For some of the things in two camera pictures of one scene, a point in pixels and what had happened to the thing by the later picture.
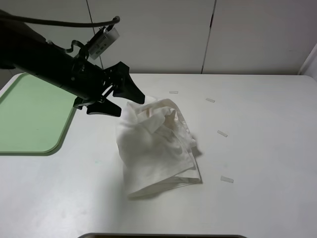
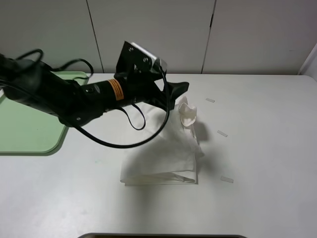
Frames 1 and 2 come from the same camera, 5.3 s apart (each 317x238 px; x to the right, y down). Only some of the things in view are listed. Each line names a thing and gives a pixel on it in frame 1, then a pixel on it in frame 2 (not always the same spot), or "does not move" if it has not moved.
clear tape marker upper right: (210, 99) does not move
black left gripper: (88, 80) to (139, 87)
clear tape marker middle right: (222, 133) does not move
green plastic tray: (34, 113) does not move
